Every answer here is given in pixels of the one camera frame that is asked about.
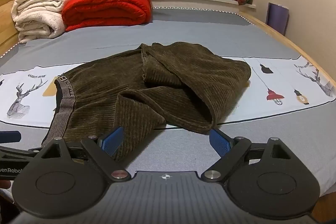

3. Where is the purple board by wall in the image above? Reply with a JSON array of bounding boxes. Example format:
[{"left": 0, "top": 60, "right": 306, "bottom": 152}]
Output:
[{"left": 266, "top": 2, "right": 290, "bottom": 35}]

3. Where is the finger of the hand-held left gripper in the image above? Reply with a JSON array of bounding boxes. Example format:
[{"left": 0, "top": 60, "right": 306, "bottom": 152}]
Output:
[
  {"left": 0, "top": 131, "right": 21, "bottom": 144},
  {"left": 0, "top": 146, "right": 40, "bottom": 162}
]

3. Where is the grey printed bedsheet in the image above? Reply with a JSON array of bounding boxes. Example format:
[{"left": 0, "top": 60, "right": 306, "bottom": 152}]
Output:
[{"left": 0, "top": 7, "right": 336, "bottom": 224}]

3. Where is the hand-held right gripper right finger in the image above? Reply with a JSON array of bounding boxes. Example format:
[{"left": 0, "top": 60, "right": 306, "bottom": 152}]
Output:
[{"left": 201, "top": 129, "right": 295, "bottom": 182}]

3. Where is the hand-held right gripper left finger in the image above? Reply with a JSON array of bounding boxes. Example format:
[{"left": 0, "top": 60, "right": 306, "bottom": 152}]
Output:
[{"left": 39, "top": 126, "right": 132, "bottom": 182}]

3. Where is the white fleece blanket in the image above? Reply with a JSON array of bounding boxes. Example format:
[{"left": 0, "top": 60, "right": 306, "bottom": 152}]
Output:
[{"left": 11, "top": 0, "right": 74, "bottom": 44}]

